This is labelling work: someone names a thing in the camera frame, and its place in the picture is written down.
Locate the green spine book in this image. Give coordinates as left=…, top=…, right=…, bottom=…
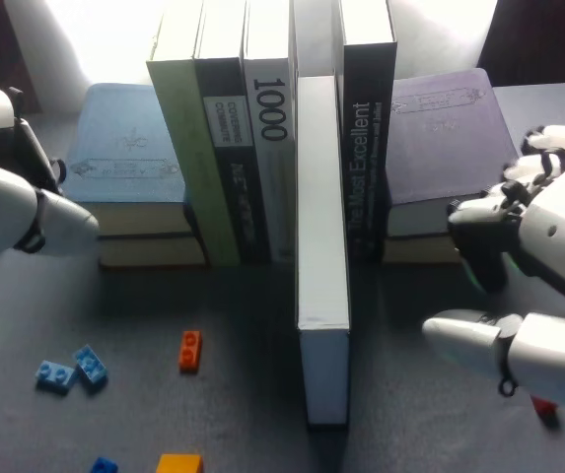
left=146, top=0, right=242, bottom=267

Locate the purple cloth-bound book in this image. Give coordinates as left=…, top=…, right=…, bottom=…
left=383, top=67, right=520, bottom=237

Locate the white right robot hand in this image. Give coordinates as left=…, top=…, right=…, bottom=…
left=422, top=125, right=565, bottom=413

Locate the black Let It Be book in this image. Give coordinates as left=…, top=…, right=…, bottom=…
left=294, top=74, right=352, bottom=429

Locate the blue cloth-bound book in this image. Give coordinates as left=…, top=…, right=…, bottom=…
left=64, top=82, right=194, bottom=237

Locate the orange toy brick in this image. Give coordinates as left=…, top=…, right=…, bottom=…
left=177, top=329, right=203, bottom=372

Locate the red toy brick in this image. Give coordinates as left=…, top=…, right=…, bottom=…
left=530, top=393, right=559, bottom=420

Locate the yellow toy brick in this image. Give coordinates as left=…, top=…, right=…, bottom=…
left=156, top=453, right=204, bottom=473

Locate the light blue toy brick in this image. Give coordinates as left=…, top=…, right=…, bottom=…
left=34, top=360, right=77, bottom=393
left=72, top=343, right=109, bottom=390

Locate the black Covering Commute book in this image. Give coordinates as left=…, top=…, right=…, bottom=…
left=192, top=0, right=272, bottom=265

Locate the grey table cloth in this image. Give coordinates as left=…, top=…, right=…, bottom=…
left=0, top=81, right=565, bottom=473

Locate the dark red-covered book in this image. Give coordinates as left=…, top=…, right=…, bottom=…
left=97, top=235, right=210, bottom=270

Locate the black Most Excellent book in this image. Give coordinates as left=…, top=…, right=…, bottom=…
left=338, top=0, right=399, bottom=263

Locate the white 1000 book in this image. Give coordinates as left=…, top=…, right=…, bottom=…
left=242, top=0, right=299, bottom=262

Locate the white slanted post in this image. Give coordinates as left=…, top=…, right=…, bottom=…
left=3, top=0, right=91, bottom=100
left=389, top=0, right=498, bottom=75

